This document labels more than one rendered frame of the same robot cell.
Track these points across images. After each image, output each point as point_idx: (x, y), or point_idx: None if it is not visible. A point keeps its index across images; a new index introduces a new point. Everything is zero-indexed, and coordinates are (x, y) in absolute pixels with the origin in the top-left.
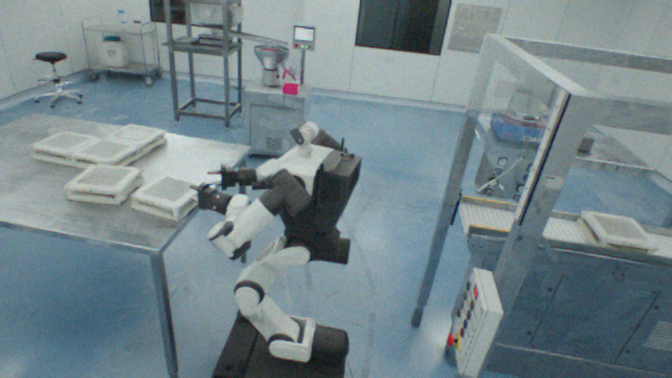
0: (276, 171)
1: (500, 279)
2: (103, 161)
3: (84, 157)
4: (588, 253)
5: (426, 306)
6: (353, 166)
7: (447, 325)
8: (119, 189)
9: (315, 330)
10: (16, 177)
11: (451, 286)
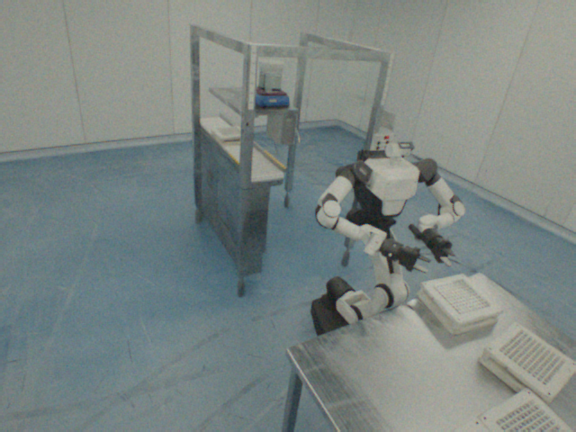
0: (433, 159)
1: (379, 130)
2: (538, 398)
3: (571, 428)
4: (253, 147)
5: (214, 293)
6: (375, 150)
7: (226, 278)
8: (514, 324)
9: (346, 292)
10: None
11: (174, 285)
